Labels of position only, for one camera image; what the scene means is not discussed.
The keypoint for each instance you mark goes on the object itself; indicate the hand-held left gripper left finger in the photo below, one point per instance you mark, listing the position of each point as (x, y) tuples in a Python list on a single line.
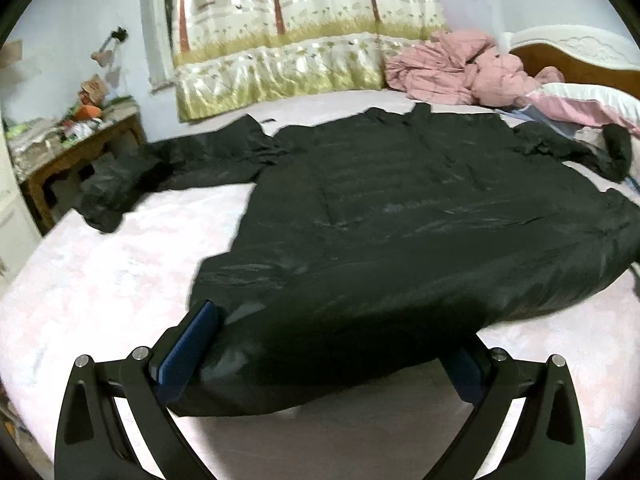
[(187, 355)]

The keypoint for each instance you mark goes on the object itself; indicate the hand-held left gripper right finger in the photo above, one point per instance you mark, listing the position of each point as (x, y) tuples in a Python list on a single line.
[(462, 376)]

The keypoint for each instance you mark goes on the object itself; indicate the black down coat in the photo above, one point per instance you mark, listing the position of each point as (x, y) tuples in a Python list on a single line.
[(400, 235)]

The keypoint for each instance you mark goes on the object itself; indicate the bed with pink sheet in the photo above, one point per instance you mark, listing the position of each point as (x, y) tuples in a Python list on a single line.
[(100, 270)]

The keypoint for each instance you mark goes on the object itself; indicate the wooden desk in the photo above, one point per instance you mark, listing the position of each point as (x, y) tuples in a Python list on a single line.
[(75, 155)]

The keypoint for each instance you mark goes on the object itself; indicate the pile of desk clutter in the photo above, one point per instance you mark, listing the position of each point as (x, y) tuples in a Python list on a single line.
[(55, 127)]

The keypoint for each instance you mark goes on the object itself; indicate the light blue cloth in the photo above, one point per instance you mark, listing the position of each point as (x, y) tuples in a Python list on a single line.
[(515, 114)]

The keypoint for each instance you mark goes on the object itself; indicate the cardboard box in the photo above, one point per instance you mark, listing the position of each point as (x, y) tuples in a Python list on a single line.
[(94, 89)]

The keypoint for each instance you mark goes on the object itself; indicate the pink and white pillow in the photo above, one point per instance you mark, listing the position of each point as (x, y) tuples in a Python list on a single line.
[(585, 100)]

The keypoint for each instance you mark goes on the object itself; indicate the pink quilt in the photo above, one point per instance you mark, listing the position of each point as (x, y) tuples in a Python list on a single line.
[(440, 70)]

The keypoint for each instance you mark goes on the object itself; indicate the desk lamp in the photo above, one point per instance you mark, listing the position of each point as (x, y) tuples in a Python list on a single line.
[(111, 42)]

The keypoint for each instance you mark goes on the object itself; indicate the tree print curtain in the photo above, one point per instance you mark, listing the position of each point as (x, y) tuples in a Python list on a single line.
[(300, 35)]

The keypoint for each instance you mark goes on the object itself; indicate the white wooden headboard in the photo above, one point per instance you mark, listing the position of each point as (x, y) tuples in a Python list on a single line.
[(575, 42)]

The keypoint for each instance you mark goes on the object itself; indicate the white window frame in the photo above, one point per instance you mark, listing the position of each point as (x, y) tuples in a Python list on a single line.
[(152, 25)]

